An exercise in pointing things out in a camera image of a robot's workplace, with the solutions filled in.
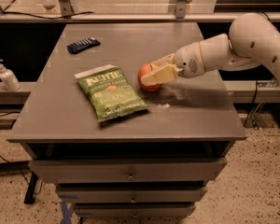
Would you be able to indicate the grey drawer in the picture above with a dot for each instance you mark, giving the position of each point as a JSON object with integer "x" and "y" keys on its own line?
{"x": 134, "y": 210}
{"x": 131, "y": 194}
{"x": 127, "y": 170}

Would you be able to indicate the red apple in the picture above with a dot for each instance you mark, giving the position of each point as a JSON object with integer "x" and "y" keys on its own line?
{"x": 143, "y": 71}

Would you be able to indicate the bottom grey drawer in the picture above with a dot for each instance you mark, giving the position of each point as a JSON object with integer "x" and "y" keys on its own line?
{"x": 134, "y": 210}

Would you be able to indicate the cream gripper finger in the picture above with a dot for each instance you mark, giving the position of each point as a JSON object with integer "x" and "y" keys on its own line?
{"x": 164, "y": 60}
{"x": 162, "y": 74}

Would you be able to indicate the dark blue snack bag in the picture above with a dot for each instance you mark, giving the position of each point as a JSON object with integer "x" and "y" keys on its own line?
{"x": 83, "y": 44}

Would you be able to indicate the green jalapeno chip bag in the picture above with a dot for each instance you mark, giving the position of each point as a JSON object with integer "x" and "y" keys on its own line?
{"x": 109, "y": 92}

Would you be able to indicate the top grey drawer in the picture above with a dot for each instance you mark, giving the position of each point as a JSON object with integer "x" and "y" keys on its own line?
{"x": 127, "y": 170}

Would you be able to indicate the grey drawer cabinet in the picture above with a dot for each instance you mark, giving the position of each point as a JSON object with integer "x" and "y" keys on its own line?
{"x": 113, "y": 150}

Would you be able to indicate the white pump dispenser bottle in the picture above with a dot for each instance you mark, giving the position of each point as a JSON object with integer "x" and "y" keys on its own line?
{"x": 8, "y": 78}

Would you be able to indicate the middle grey drawer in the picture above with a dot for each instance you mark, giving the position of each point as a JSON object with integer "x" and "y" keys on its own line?
{"x": 131, "y": 194}

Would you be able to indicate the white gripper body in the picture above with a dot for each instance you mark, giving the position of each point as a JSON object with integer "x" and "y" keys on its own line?
{"x": 187, "y": 61}

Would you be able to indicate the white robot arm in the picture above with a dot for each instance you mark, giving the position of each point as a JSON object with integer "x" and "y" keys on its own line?
{"x": 251, "y": 41}

